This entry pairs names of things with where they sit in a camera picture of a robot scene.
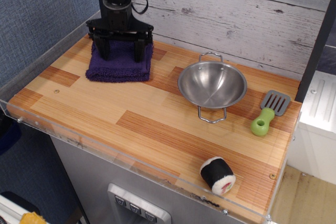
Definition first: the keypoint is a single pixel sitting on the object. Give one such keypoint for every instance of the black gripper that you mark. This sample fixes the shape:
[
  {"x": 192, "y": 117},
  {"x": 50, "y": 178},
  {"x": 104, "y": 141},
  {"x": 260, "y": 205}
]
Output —
[{"x": 118, "y": 23}]

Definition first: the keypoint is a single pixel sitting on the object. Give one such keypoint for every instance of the purple cloth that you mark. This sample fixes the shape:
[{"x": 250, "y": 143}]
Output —
[{"x": 120, "y": 65}]

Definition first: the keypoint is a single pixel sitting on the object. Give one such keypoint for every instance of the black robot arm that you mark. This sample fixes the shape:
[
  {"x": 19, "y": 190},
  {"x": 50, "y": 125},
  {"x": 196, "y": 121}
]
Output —
[{"x": 118, "y": 23}]

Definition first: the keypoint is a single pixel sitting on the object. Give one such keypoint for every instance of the plush sushi roll toy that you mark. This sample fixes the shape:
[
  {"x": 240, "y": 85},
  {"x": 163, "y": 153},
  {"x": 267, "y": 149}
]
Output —
[{"x": 218, "y": 175}]

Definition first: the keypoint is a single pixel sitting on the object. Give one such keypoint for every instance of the silver button control panel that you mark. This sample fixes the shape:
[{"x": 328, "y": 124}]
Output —
[{"x": 142, "y": 211}]

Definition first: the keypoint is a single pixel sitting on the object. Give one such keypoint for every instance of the yellow black object bottom left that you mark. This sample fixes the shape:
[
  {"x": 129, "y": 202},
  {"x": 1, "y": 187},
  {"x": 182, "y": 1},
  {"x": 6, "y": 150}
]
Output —
[{"x": 15, "y": 209}]

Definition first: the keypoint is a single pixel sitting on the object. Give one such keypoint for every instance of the white appliance on right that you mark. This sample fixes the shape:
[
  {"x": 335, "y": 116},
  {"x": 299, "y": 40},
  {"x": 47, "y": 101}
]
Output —
[{"x": 312, "y": 150}]

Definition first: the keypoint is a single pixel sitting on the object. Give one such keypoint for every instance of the stainless steel bowl with handles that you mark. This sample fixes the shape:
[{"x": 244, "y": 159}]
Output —
[{"x": 213, "y": 84}]

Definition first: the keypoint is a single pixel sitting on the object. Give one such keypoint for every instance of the clear acrylic guard rail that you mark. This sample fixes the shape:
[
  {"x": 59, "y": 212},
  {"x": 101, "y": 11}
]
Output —
[{"x": 149, "y": 128}]

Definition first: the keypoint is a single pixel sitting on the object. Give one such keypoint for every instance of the toy spatula green handle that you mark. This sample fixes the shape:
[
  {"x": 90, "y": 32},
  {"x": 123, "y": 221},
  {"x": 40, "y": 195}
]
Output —
[{"x": 274, "y": 104}]

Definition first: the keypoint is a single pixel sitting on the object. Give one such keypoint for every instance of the dark grey right post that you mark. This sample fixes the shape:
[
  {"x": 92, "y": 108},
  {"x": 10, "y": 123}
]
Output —
[{"x": 319, "y": 45}]

